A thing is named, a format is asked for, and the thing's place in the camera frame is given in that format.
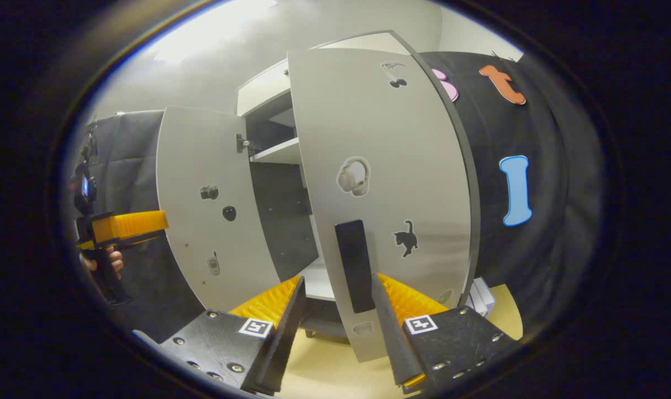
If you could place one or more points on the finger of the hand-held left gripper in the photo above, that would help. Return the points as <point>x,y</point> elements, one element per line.
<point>136,224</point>

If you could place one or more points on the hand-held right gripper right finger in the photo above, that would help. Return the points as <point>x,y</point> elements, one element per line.
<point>394,338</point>

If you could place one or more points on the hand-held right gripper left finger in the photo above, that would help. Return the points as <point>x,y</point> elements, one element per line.
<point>285,332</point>

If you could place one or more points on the white shoe cabinet door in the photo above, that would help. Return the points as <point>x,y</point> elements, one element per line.
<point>197,155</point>
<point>369,122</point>

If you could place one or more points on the metal door hinge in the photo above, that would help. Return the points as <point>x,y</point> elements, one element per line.
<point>240,143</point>

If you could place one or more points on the white cabinet drawer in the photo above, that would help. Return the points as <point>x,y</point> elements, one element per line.
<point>263,88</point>

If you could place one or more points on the black backdrop cloth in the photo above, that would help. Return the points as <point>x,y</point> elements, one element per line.
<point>552,249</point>
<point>125,144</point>

